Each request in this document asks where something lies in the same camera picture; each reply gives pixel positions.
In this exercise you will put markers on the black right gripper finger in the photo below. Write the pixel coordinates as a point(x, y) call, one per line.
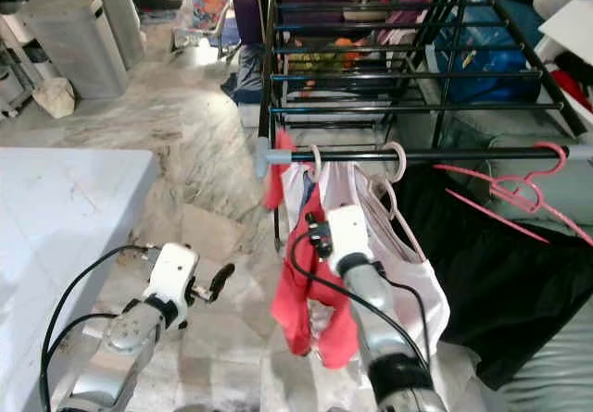
point(310, 222)

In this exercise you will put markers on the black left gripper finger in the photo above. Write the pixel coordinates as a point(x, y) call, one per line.
point(221, 279)

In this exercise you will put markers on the red garment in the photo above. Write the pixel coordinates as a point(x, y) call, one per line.
point(296, 292)

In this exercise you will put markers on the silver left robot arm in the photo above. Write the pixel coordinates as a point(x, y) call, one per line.
point(125, 343)

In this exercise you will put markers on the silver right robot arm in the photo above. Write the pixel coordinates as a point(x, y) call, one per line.
point(375, 296)

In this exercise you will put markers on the beige plastic hanger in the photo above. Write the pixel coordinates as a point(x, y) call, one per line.
point(318, 162)
point(401, 157)

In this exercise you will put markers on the pink plastic hanger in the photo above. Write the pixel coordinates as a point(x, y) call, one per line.
point(514, 190)
point(496, 216)

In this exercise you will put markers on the black metal drying rack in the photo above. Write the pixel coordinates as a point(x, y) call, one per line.
point(352, 156)

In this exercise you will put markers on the white garment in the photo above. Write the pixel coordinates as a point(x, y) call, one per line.
point(422, 282)

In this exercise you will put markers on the dark blue cloth pile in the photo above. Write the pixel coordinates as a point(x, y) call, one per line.
point(246, 79)

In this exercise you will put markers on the black garment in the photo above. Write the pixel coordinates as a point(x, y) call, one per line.
point(500, 292)

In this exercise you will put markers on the purple chair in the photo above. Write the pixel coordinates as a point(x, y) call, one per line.
point(248, 9)

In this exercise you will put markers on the pink clothes pile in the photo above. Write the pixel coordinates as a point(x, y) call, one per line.
point(403, 5)

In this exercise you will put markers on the colourful child chair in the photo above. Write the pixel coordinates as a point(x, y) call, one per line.
point(206, 9)

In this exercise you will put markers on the beige plastic bag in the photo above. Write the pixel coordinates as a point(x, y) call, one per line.
point(56, 97)

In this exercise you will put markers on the blue bag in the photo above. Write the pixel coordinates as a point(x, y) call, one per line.
point(491, 56)

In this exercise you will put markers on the grey plastic bin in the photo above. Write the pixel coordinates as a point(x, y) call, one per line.
point(79, 46)

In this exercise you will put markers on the white shelf rack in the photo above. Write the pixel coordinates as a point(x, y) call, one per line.
point(11, 79)

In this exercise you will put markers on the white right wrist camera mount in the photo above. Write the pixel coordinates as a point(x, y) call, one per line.
point(347, 236)

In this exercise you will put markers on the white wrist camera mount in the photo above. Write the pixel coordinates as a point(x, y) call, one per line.
point(171, 273)
point(347, 236)

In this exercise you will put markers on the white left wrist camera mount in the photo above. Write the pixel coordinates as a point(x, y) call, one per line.
point(171, 273)

